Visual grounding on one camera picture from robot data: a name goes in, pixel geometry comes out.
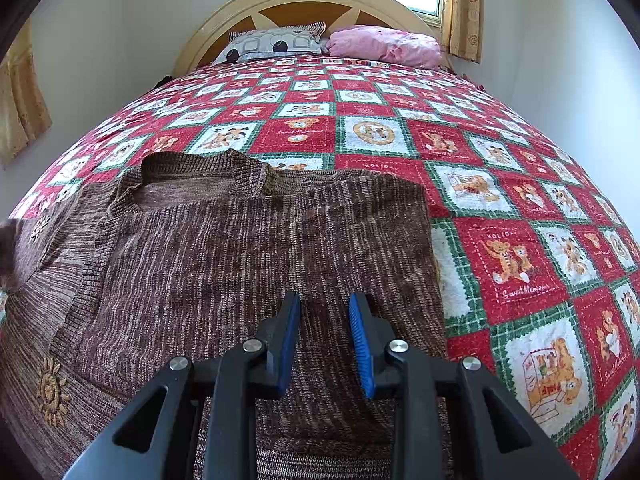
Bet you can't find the red green printed blanket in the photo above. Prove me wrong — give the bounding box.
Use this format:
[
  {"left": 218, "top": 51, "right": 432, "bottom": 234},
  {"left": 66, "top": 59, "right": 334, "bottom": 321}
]
[{"left": 0, "top": 55, "right": 640, "bottom": 480}]

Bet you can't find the brown knit sweater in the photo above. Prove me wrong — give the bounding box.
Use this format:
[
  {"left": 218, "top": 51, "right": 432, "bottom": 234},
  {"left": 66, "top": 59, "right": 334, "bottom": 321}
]
[{"left": 0, "top": 150, "right": 453, "bottom": 480}]

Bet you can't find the gold patterned curtain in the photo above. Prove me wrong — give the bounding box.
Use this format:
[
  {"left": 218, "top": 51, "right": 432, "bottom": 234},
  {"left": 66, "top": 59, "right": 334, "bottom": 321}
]
[
  {"left": 0, "top": 19, "right": 53, "bottom": 167},
  {"left": 440, "top": 0, "right": 485, "bottom": 64}
]

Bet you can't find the pink pillow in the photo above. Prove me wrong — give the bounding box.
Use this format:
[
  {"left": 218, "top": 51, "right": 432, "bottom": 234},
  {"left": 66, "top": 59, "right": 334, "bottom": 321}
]
[{"left": 327, "top": 25, "right": 443, "bottom": 68}]

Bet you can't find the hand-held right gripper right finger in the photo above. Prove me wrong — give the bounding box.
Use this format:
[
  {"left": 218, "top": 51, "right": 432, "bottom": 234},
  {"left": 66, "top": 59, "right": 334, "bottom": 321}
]
[{"left": 349, "top": 292, "right": 581, "bottom": 480}]

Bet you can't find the grey patterned pillow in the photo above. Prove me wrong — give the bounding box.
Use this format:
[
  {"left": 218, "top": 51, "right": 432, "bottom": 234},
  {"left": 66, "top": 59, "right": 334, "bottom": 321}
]
[{"left": 212, "top": 21, "right": 330, "bottom": 65}]

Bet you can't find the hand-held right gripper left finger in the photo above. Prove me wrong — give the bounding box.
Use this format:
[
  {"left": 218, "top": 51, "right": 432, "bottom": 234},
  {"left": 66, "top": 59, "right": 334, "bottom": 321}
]
[{"left": 62, "top": 292, "right": 302, "bottom": 480}]

